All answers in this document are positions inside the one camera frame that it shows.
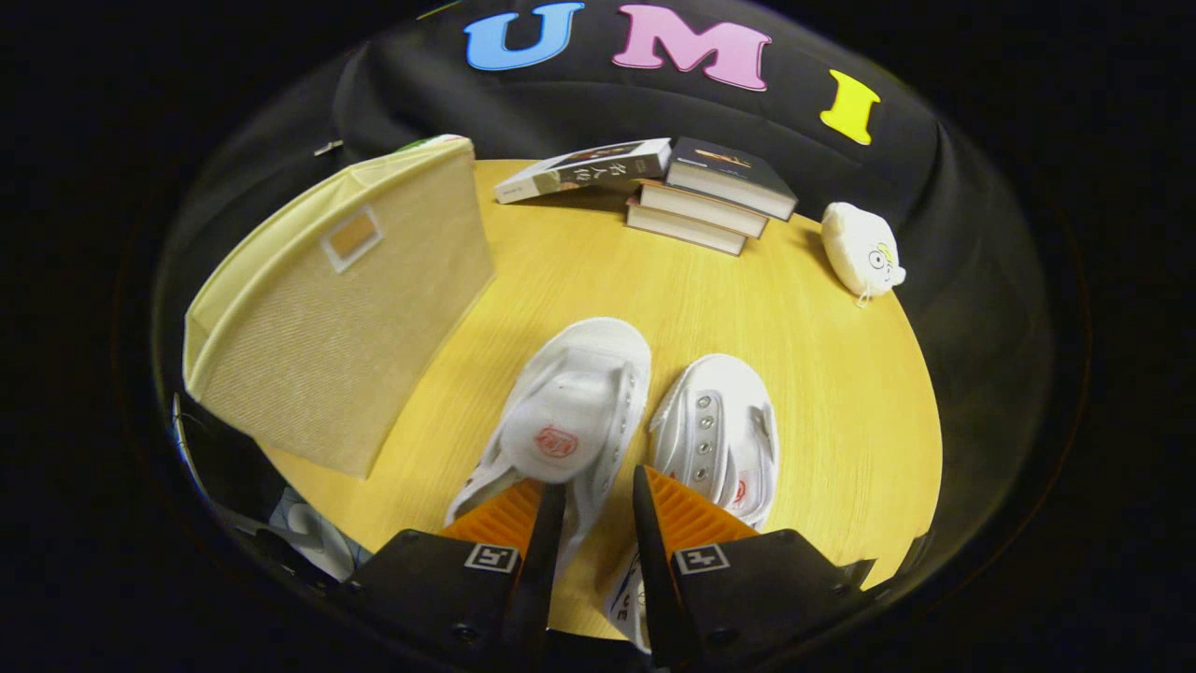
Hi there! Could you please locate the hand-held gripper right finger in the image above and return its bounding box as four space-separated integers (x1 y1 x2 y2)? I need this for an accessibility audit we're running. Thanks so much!
633 465 876 669

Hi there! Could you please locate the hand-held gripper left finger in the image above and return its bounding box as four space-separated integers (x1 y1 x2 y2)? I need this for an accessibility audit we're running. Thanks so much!
341 479 567 669

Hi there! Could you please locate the white canvas shoe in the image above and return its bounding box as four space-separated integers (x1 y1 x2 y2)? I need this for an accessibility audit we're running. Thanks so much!
444 317 652 571
603 353 779 651

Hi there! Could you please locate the beige fabric storage box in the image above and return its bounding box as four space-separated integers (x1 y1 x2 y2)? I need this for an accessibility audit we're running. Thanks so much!
182 136 496 480

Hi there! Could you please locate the thick book with pale pages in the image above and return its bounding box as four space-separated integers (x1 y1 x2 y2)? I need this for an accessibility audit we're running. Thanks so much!
625 198 748 257
638 179 769 238

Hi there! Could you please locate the white plush toy with eyes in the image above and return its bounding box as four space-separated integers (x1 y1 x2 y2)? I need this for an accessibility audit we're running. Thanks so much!
820 202 907 308

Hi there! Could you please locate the white cover paperback book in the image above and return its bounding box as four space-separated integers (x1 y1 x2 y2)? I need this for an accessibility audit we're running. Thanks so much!
493 138 674 205

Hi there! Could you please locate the black cover book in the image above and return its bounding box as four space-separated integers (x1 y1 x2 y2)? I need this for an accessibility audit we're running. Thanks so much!
665 136 799 222

